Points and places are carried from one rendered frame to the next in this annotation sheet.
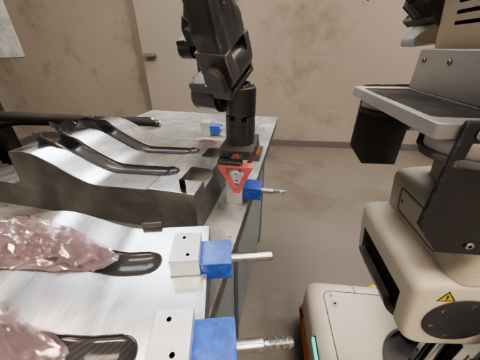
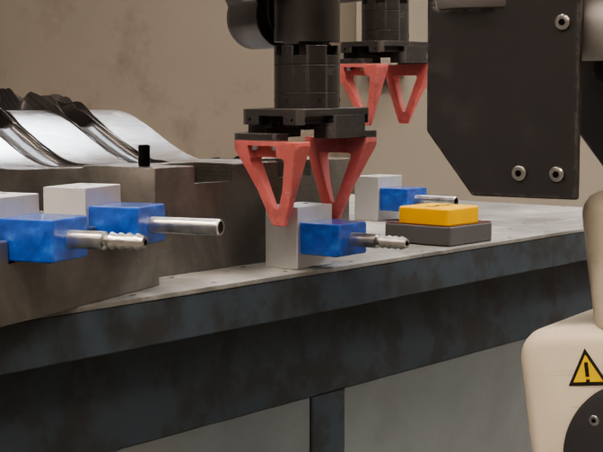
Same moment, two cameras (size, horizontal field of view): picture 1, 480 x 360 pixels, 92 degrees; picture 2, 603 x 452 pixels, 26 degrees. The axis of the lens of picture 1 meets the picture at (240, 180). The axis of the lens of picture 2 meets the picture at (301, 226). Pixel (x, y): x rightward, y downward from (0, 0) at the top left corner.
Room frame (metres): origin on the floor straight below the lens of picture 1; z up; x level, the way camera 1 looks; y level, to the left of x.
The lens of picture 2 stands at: (-0.57, -0.51, 0.94)
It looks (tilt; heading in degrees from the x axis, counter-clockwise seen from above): 5 degrees down; 27
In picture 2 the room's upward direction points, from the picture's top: straight up
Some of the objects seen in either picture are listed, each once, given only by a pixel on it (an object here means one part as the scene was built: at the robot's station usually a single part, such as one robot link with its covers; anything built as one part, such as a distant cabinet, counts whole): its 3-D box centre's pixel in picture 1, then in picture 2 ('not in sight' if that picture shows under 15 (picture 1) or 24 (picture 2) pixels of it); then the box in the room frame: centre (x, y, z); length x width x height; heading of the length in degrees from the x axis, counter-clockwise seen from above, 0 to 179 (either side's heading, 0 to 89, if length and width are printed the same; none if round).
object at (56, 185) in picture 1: (118, 160); (75, 177); (0.51, 0.29, 0.87); 0.50 x 0.26 x 0.14; 77
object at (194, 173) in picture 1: (198, 182); (194, 185); (0.40, 0.08, 0.87); 0.05 x 0.05 x 0.04; 77
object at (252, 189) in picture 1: (257, 189); (343, 238); (0.44, -0.04, 0.83); 0.13 x 0.05 x 0.05; 79
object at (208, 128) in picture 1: (218, 128); (410, 199); (0.90, 0.08, 0.83); 0.13 x 0.05 x 0.05; 77
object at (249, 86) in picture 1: (238, 100); (303, 15); (0.45, 0.00, 1.02); 0.07 x 0.06 x 0.07; 57
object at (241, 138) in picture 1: (240, 132); (307, 86); (0.45, 0.00, 0.96); 0.10 x 0.07 x 0.07; 169
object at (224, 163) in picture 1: (238, 169); (289, 170); (0.43, 0.00, 0.89); 0.07 x 0.07 x 0.09; 79
